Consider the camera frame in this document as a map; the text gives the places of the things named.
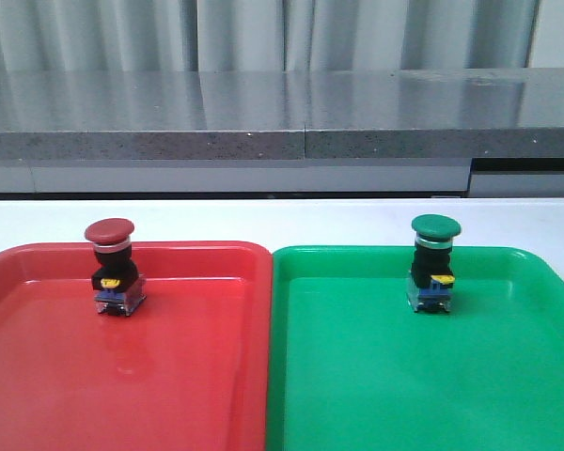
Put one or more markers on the grey curtain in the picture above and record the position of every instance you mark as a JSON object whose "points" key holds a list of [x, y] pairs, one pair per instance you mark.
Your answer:
{"points": [[265, 35]]}

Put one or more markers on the red plastic tray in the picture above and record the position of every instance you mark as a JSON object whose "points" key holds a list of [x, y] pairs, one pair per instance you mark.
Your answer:
{"points": [[186, 371]]}

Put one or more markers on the green plastic tray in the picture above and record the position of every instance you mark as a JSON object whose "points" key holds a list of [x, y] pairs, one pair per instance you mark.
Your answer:
{"points": [[353, 367]]}

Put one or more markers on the green mushroom push button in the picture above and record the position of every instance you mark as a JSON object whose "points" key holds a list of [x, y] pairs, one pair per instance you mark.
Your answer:
{"points": [[430, 280]]}

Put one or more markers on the grey stone counter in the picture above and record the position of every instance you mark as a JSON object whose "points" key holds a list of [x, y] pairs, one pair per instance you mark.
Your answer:
{"points": [[391, 133]]}

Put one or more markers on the red mushroom push button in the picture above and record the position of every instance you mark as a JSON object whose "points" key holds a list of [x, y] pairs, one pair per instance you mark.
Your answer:
{"points": [[118, 285]]}

